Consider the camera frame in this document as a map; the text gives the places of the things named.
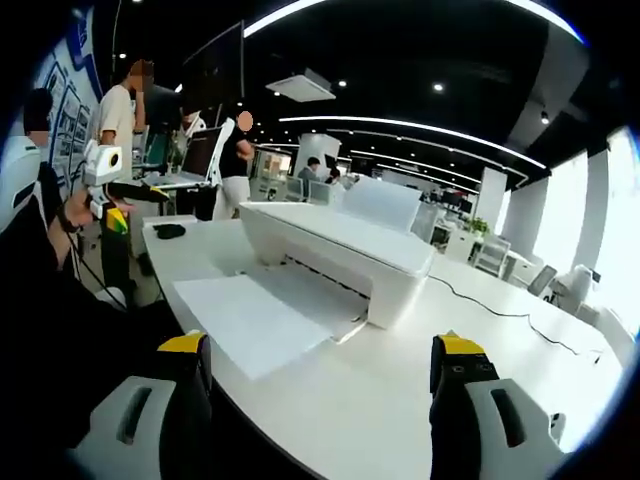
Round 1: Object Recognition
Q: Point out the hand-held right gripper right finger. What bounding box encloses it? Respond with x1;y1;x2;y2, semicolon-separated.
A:
428;329;567;480

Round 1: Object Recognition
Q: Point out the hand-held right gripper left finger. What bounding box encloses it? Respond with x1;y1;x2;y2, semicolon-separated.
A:
69;329;214;480

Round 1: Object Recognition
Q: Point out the white paper sheet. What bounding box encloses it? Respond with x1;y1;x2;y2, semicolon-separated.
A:
172;274;335;382

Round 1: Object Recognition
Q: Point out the white printer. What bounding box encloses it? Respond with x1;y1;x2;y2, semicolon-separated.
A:
219;199;437;346

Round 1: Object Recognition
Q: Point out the person's left hand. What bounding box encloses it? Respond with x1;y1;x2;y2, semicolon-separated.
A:
63;192;137;230

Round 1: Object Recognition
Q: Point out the black computer mouse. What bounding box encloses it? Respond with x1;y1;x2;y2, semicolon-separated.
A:
151;223;188;241

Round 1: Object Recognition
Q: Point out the open laptop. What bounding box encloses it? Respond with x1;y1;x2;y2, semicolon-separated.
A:
143;126;224;190

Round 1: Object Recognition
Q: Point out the white chest device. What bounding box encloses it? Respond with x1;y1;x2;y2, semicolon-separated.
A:
0;134;44;232

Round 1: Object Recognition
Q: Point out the person's head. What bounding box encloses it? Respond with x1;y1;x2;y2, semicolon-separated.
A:
21;87;55;147

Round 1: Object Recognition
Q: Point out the dark hanging screen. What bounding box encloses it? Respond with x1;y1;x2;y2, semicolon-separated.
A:
181;19;246;110

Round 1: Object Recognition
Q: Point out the grey office chair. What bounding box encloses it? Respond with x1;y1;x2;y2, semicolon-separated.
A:
526;264;559;302

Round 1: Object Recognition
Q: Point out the white ceiling air conditioner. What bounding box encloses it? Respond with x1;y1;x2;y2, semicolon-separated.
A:
264;67;337;104

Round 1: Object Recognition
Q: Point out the thin black cable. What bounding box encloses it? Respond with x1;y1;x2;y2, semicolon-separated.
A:
68;232;128;312

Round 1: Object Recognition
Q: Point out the blue white wall poster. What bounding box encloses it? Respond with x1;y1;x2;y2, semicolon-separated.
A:
42;7;104;194

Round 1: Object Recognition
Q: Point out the black power cable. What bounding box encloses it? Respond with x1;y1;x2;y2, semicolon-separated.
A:
428;273;584;357

